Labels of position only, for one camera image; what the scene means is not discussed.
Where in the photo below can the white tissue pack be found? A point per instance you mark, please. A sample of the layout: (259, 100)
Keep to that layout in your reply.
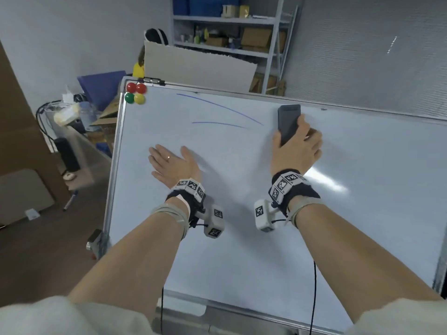
(68, 95)

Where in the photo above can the pale yellow plastic bag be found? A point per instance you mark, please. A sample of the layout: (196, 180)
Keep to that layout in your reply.
(66, 115)

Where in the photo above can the yellow plastic bottle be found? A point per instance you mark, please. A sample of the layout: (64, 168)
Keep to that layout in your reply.
(138, 70)

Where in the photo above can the cardboard box with tape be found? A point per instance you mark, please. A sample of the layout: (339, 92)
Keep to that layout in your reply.
(262, 83)

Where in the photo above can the grey side table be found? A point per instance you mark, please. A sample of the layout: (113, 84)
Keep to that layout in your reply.
(83, 143)

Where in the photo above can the small beige box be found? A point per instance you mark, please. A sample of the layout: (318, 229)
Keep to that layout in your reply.
(229, 11)

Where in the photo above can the white fleece sleeve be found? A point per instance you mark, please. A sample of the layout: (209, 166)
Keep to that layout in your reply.
(401, 319)
(52, 319)

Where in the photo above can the person's right forearm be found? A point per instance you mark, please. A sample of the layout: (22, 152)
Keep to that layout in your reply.
(352, 254)

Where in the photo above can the person's right hand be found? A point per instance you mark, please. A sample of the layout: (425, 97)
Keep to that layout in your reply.
(296, 153)

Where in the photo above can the person's left thumb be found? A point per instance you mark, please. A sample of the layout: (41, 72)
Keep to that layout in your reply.
(185, 154)

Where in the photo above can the metal whiteboard stand bracket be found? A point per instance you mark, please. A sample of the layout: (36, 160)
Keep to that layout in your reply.
(95, 243)

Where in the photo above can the large framed whiteboard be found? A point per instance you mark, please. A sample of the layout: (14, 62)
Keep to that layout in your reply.
(244, 191)

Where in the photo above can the grey metal shelving rack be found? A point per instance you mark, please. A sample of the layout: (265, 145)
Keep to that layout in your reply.
(276, 48)

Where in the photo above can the white pen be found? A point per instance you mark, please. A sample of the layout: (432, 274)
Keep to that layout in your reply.
(70, 200)

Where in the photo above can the person's left hand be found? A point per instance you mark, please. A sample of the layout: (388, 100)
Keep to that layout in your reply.
(178, 169)

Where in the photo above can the person's right thumb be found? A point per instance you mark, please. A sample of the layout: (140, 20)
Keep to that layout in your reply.
(276, 139)

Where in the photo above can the yellow round magnet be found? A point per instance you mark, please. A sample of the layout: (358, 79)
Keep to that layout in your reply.
(139, 99)

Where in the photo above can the big open cardboard box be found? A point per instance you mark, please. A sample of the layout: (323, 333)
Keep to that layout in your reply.
(256, 37)

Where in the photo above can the gold foil bag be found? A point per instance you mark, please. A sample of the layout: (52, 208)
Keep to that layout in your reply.
(244, 11)

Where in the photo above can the brown cardboard panel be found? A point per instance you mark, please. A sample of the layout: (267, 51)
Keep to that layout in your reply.
(21, 136)

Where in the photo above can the red round magnet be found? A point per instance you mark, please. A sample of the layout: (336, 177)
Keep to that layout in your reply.
(131, 87)
(141, 88)

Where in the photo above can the black round headgear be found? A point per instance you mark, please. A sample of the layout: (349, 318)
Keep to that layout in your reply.
(157, 35)

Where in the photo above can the wrist camera rig with markers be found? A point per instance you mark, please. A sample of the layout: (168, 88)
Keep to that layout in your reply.
(283, 191)
(195, 195)

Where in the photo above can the white paper label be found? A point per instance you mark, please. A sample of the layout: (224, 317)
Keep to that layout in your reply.
(32, 214)

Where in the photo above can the wide blue plastic crate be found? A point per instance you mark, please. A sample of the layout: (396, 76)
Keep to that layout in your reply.
(213, 5)

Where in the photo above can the person's left forearm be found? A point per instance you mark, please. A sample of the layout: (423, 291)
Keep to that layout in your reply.
(139, 254)

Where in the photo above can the dark grey whiteboard eraser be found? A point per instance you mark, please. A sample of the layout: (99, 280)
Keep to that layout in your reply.
(288, 122)

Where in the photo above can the small white round object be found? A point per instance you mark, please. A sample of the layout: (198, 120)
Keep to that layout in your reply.
(69, 176)

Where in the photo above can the clear plastic jar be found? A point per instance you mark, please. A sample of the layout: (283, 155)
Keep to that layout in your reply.
(87, 116)

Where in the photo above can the black cylindrical bin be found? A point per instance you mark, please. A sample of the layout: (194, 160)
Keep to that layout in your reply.
(67, 155)

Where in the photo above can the small flat cardboard box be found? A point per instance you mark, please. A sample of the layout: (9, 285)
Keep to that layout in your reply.
(216, 41)

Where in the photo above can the large grey cardboard sheet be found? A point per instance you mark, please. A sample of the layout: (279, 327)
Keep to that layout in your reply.
(195, 66)

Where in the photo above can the group of small bottles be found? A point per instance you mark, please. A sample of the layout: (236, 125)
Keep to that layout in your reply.
(200, 35)

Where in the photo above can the brown folded cardboard box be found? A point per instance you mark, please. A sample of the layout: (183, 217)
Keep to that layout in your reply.
(104, 116)

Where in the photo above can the green round magnet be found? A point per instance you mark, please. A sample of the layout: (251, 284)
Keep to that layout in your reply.
(129, 98)

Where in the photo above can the black board clip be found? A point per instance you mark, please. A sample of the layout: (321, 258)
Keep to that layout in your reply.
(152, 81)

